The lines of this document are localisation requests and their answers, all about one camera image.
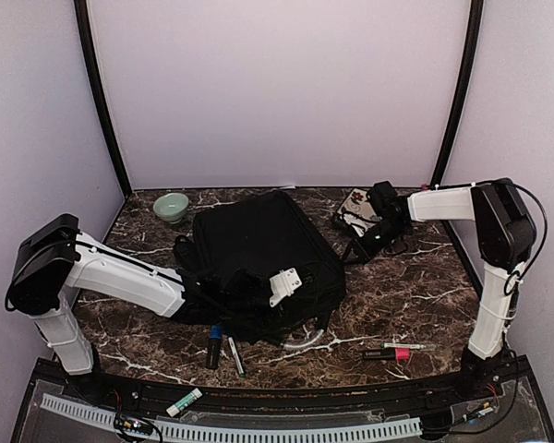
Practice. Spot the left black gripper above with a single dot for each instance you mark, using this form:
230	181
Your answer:
265	320

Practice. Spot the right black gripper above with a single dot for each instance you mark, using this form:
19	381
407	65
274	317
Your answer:
365	252

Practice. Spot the black student backpack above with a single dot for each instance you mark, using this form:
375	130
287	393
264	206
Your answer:
263	235

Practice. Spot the blue cap white pen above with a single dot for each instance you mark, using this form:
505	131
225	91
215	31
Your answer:
240	369

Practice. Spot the thin white green pen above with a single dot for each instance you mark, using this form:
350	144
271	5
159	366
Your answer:
409	346

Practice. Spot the pink cap black highlighter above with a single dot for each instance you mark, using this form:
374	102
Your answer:
386	354

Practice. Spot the white green glue stick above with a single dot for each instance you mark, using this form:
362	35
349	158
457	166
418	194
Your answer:
180	405

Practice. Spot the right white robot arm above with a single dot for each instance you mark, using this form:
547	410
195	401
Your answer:
508	244

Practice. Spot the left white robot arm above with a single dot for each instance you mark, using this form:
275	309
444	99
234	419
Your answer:
61	256

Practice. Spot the floral square plate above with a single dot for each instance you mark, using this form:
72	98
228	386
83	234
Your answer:
357	202

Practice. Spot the blue cap black highlighter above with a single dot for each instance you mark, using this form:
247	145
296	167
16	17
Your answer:
215	344

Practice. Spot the pale green ceramic bowl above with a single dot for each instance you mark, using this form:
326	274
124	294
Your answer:
171	207

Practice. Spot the small green circuit board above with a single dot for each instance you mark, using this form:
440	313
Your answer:
132	426

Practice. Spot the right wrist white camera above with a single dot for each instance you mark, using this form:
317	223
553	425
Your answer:
356	223

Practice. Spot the wrist white camera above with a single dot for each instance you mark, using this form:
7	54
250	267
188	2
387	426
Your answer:
283	285
356	223

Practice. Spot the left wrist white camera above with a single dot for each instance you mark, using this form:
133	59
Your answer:
283	285

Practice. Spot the black front table rail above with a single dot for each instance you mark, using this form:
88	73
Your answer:
427	395

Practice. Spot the white slotted cable duct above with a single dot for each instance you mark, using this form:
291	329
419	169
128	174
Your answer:
221	427

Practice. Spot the right black frame post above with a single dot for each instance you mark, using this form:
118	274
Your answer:
461	89

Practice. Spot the black frame post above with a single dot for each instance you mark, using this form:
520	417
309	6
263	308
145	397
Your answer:
88	49
461	89

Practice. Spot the left black frame post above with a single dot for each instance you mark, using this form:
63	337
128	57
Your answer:
88	49

